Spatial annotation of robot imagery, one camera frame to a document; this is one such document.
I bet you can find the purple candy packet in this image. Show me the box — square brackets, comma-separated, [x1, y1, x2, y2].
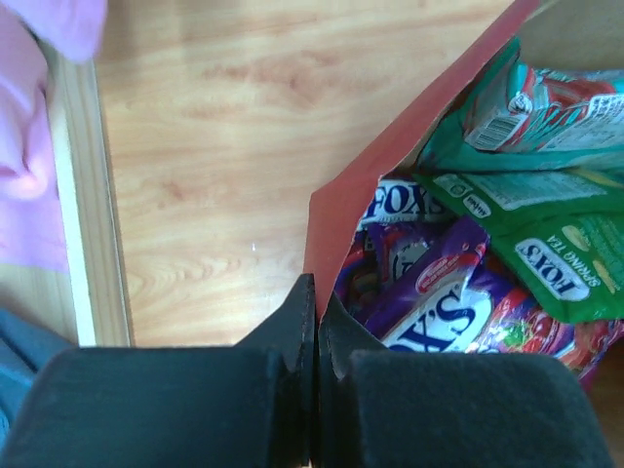
[355, 216, 623, 380]
[334, 177, 454, 315]

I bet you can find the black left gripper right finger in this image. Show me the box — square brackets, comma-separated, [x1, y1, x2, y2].
[315, 299, 613, 467]

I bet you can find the blue cloth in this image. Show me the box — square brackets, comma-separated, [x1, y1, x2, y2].
[1, 309, 74, 442]

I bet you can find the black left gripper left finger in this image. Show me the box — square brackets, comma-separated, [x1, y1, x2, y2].
[1, 275, 315, 467]

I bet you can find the red paper bag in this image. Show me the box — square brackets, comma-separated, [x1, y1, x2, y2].
[304, 1, 623, 321]

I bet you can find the green candy packet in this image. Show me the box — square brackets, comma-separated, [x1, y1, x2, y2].
[414, 169, 623, 324]

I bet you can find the teal candy packet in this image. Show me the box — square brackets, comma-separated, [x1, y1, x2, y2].
[418, 37, 623, 173]

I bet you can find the pink t-shirt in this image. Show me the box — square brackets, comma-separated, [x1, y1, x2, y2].
[1, 1, 107, 271]

